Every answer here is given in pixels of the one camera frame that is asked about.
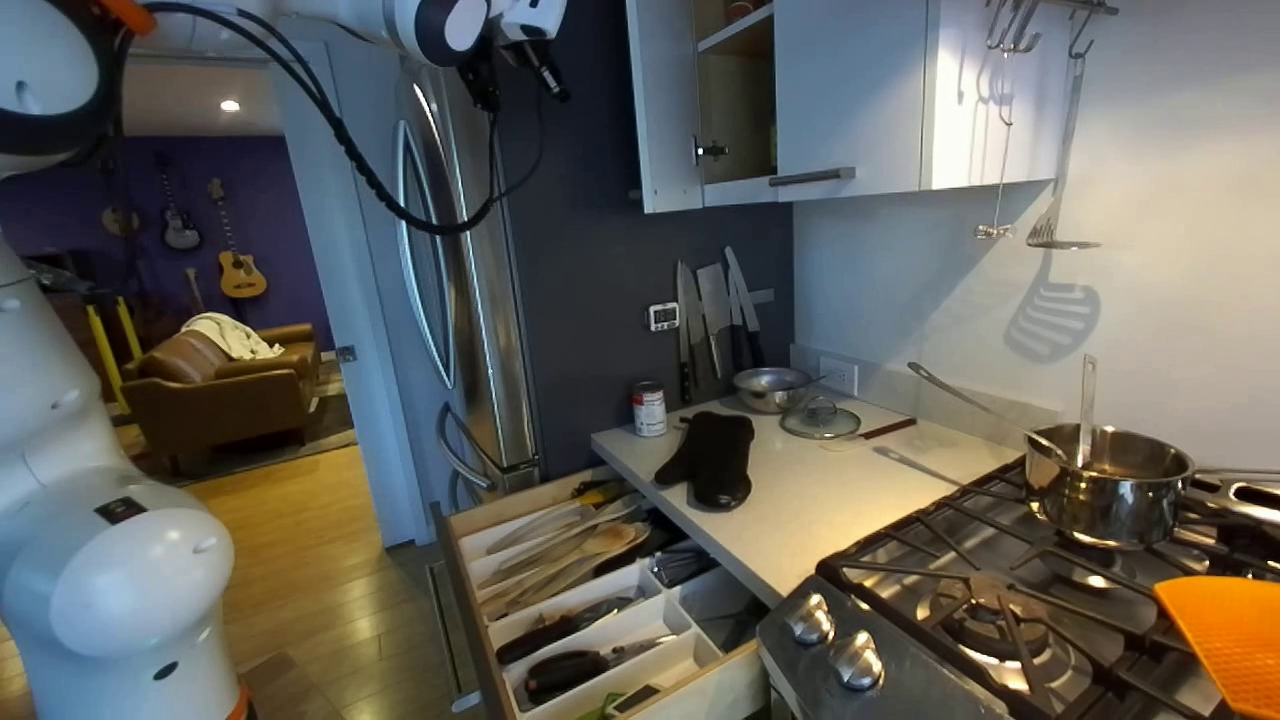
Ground glass pot lid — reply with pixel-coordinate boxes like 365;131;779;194
779;404;861;442

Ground stainless steel pot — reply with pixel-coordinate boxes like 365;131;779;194
1020;421;1280;552

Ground white cabinet door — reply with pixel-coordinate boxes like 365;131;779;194
624;0;705;211
772;0;928;200

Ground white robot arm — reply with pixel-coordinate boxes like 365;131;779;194
0;0;561;720

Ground open utensil drawer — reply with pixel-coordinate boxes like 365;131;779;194
439;472;762;720

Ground orange plastic object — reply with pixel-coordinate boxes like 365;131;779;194
1157;578;1280;720

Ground knives on magnetic strip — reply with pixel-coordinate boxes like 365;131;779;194
673;252;762;404

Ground small white can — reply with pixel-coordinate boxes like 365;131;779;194
631;387;668;442

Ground white wall outlet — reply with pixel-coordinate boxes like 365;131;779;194
649;303;681;333

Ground hanging slotted spatula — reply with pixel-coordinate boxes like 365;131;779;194
1003;54;1099;363

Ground brown armchair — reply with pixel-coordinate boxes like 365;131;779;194
124;326;318;478

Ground white upper cabinet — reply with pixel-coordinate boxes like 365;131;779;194
686;0;1078;211

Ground stainless steel refrigerator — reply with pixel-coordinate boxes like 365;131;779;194
391;69;538;496

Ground small steel bowl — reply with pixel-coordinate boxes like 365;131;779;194
730;367;808;417

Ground black oven mitt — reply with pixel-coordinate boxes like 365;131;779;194
657;412;754;514

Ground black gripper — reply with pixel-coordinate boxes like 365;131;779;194
455;27;568;114

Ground steel spoon in pot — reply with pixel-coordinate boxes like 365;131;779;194
1072;353;1096;472

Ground acoustic guitar on wall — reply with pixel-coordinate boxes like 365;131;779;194
206;182;267;301

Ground gas stove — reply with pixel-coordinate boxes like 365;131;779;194
754;463;1276;720

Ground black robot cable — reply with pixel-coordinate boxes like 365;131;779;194
134;0;553;241

